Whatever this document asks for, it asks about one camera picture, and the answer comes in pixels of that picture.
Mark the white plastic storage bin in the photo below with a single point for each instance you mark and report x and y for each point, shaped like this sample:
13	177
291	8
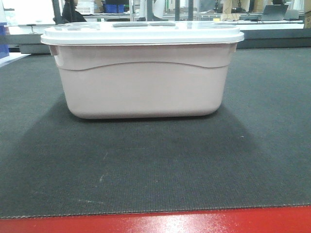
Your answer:
106	82

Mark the white bin lid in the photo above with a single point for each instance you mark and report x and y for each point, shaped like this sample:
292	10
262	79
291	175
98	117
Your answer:
141	33

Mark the dark grey table mat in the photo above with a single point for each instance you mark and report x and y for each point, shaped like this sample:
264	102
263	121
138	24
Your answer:
254	151

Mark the blue crate in background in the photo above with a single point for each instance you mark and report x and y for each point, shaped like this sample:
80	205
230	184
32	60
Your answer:
113	8

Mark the person in dark clothes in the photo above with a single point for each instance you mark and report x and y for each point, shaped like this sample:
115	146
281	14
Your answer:
69	13

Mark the grey laptop in background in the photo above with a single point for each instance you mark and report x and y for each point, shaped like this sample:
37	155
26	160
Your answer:
274	12

